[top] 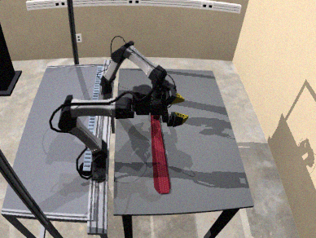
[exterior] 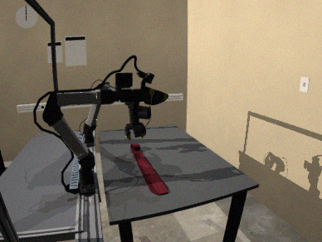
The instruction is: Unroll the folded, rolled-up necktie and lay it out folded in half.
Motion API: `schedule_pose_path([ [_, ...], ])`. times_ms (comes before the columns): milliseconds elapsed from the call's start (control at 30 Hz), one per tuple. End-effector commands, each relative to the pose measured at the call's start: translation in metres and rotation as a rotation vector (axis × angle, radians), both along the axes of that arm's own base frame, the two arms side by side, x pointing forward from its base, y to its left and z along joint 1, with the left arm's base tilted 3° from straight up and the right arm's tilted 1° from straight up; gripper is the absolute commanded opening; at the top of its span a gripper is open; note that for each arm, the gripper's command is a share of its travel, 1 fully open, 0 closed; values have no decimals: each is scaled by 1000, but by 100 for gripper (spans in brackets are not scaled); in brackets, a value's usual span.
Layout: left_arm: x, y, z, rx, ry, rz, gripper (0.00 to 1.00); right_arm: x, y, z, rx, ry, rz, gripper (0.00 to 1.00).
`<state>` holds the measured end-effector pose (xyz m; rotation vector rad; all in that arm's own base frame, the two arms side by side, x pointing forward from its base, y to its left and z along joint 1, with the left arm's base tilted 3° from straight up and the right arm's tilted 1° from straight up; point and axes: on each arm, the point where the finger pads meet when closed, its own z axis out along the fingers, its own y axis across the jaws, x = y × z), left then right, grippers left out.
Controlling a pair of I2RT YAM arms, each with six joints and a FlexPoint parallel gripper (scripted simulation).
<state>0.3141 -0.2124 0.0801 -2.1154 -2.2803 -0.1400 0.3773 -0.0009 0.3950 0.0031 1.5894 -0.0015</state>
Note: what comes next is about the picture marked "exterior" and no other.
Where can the red necktie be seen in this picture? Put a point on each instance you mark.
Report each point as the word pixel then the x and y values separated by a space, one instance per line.
pixel 154 182

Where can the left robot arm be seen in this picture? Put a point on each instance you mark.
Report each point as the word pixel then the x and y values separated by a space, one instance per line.
pixel 135 111

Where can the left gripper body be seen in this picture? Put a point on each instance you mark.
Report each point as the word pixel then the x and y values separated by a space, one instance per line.
pixel 133 122

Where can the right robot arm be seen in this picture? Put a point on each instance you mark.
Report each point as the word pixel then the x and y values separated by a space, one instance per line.
pixel 53 116

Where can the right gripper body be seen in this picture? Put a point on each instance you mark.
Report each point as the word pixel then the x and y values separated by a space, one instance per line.
pixel 140 96

